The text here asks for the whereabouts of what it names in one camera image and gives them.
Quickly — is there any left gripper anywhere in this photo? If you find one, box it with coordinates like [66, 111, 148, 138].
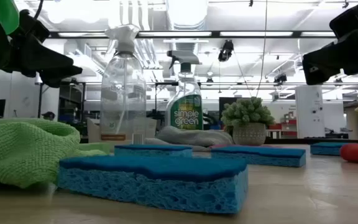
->
[0, 9, 83, 88]

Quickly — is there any clear spray bottle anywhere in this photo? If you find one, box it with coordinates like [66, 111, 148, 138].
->
[99, 24, 148, 146]

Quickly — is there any green microfiber cloth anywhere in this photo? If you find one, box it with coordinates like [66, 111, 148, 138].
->
[0, 117, 109, 190]

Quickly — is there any blue sponge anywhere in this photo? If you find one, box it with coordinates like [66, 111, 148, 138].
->
[57, 154, 249, 215]
[211, 146, 306, 168]
[310, 142, 349, 156]
[114, 144, 194, 158]

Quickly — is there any magenta cloth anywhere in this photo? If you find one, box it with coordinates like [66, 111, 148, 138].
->
[209, 143, 281, 149]

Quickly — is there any Simple Green spray bottle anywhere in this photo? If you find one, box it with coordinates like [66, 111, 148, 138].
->
[165, 50, 204, 131]

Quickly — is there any grey cloth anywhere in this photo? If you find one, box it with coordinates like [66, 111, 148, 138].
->
[144, 125, 235, 149]

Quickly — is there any person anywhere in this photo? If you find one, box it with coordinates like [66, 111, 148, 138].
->
[41, 111, 57, 122]

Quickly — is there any white pillar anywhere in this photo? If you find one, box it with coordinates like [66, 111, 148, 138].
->
[295, 85, 326, 139]

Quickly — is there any red shelf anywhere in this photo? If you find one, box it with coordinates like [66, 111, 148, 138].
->
[267, 119, 298, 138]

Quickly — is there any potted succulent plant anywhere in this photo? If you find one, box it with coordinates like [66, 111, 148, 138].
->
[221, 96, 276, 147]

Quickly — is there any black hanging camera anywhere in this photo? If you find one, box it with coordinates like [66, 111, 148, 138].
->
[218, 39, 235, 62]
[273, 73, 288, 85]

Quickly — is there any black table frame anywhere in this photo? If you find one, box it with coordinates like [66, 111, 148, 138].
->
[264, 138, 358, 146]

